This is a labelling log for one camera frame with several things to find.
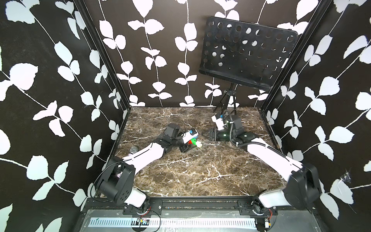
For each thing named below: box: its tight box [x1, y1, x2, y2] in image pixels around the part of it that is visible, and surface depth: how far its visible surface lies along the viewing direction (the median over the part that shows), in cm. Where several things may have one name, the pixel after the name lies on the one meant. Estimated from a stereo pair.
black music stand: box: [198, 15, 300, 116], surface depth 66 cm
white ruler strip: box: [88, 217, 258, 228], surface depth 71 cm
